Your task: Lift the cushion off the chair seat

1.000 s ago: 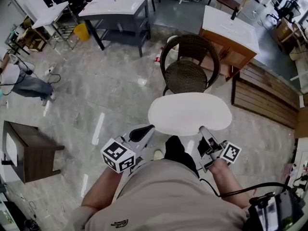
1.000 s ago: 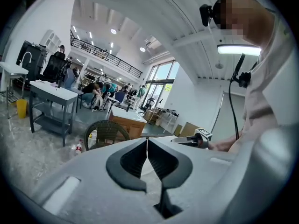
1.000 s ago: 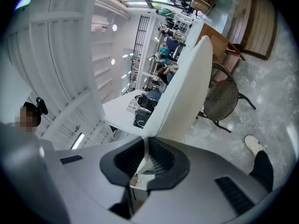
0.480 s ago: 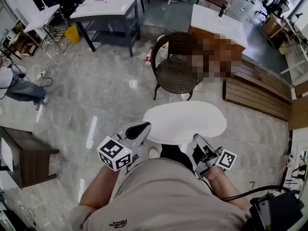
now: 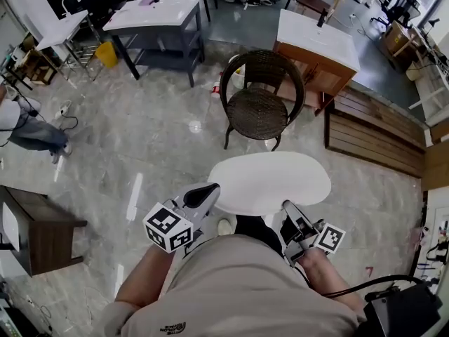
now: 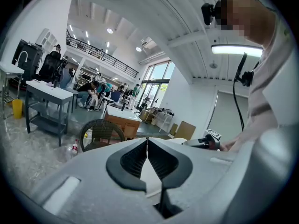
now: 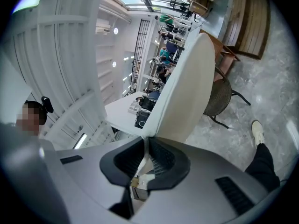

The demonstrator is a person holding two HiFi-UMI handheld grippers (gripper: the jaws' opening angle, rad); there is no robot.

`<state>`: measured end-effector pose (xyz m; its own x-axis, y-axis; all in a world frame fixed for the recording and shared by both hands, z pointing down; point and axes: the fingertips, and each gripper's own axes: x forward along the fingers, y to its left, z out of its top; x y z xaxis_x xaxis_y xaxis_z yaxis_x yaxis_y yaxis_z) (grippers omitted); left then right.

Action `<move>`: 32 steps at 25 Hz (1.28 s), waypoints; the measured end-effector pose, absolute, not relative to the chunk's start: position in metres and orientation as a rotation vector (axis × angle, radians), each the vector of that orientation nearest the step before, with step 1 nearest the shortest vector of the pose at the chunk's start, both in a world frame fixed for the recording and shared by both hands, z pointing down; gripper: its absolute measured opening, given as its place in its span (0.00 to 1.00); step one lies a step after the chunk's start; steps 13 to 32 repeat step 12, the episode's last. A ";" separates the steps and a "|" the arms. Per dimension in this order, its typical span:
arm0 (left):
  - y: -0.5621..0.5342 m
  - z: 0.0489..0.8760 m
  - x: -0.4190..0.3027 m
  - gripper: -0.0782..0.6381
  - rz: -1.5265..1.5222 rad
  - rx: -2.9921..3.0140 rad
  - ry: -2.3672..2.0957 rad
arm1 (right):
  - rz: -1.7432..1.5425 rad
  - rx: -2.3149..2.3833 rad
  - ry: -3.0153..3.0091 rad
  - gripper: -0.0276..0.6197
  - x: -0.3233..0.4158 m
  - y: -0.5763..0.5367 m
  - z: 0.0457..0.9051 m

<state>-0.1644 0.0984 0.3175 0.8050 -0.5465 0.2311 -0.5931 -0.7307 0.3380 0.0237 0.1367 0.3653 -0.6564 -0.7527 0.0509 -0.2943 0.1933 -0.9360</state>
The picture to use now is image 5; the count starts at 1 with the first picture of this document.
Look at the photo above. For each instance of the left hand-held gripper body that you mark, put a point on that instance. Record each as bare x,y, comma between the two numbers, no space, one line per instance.
168,226

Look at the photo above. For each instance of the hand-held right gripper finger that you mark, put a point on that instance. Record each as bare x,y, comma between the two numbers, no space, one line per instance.
294,211

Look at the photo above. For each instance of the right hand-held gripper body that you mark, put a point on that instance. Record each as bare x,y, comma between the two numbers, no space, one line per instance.
308,235

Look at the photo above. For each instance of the white oval cushion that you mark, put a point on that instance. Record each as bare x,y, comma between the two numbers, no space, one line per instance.
270,181

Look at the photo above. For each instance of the dark wicker chair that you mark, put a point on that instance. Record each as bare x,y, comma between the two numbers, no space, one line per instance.
257,109

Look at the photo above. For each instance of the person's right forearm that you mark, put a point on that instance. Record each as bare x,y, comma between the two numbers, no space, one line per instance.
326,276

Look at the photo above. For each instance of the person's left forearm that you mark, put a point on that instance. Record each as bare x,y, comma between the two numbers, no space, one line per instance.
144,279

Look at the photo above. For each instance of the black office chair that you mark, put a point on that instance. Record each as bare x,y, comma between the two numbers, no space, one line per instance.
400,11

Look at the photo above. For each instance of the person's black trousers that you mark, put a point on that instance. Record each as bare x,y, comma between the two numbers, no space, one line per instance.
254,230

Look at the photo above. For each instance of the person's white shoe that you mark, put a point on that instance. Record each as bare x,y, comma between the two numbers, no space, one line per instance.
224,226

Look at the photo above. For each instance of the person's beige shirt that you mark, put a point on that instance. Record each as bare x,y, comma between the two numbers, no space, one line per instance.
238,286

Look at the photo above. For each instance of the brown wooden slat panel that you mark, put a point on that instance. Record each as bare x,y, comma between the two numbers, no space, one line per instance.
375,135

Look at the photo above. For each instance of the black box pack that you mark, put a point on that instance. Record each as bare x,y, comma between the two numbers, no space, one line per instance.
403,311

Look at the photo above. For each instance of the dark wooden cabinet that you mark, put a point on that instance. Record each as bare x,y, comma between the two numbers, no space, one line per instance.
45,234

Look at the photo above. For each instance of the red and white bottle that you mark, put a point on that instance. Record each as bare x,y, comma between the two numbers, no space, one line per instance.
215,90

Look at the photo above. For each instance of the white power strip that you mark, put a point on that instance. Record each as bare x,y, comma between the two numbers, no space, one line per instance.
63,109

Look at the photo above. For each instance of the brown vanity with white basin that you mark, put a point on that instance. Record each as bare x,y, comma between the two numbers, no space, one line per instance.
315,44

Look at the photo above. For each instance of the yellow bin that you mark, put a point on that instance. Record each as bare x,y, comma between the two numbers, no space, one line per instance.
106,54

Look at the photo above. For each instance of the cardboard box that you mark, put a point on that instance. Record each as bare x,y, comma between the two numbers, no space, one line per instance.
396,42

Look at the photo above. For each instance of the small brown stool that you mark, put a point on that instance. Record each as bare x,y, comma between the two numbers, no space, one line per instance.
312,3

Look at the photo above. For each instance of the grey vanity with white basin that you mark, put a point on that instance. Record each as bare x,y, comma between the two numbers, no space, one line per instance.
158,12

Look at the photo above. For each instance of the white faucet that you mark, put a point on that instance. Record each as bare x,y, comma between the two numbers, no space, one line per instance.
65,5

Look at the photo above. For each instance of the white basin on metal frame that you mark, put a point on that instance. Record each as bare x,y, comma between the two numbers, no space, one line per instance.
63,30

